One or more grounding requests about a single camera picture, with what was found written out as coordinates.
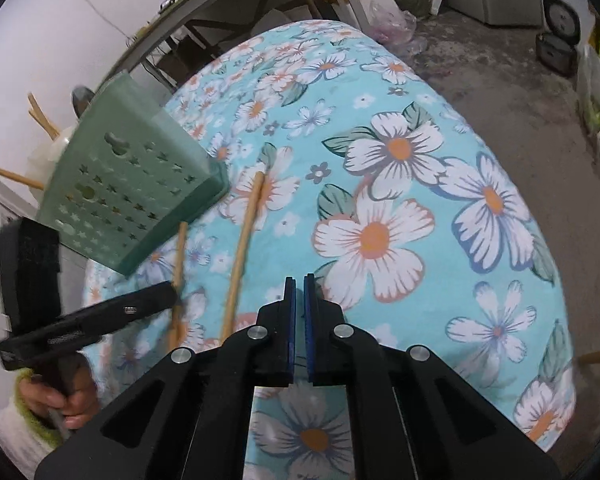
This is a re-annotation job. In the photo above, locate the long bamboo chopstick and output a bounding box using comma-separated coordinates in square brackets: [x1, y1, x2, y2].
[27, 91, 61, 137]
[0, 161, 47, 191]
[219, 171, 267, 343]
[28, 109, 56, 141]
[166, 221, 190, 353]

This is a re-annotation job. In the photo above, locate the floral blue table cloth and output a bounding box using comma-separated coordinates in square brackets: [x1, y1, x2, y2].
[82, 19, 578, 480]

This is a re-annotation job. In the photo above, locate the black rice cooker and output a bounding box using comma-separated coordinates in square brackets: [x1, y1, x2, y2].
[535, 32, 578, 76]

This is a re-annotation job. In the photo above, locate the metal spoon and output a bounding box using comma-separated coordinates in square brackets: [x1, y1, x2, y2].
[71, 86, 97, 118]

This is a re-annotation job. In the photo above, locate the pinkish plastic bag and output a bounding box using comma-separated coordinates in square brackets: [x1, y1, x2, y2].
[367, 0, 418, 46]

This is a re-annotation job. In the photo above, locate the large pale plastic spoon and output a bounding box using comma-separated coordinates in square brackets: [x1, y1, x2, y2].
[27, 125, 78, 186]

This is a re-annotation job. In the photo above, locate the person's left hand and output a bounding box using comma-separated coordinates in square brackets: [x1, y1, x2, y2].
[19, 356, 101, 430]

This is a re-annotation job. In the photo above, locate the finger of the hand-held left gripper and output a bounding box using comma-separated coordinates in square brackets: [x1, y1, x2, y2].
[0, 281, 178, 372]

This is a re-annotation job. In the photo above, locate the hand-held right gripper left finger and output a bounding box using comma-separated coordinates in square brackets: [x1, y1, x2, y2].
[34, 276, 297, 480]

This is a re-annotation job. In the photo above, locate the person's left forearm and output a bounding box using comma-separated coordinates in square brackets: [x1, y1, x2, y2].
[0, 367, 63, 480]

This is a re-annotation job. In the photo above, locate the round black white appliance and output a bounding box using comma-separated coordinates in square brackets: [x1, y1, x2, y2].
[542, 0, 581, 43]

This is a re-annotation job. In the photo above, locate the grey metal table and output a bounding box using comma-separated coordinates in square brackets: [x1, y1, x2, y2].
[107, 0, 376, 91]

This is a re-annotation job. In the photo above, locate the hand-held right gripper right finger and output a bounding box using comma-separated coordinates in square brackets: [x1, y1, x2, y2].
[302, 273, 563, 480]

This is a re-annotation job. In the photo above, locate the green perforated utensil holder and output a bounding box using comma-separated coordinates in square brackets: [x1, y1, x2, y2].
[35, 71, 231, 277]

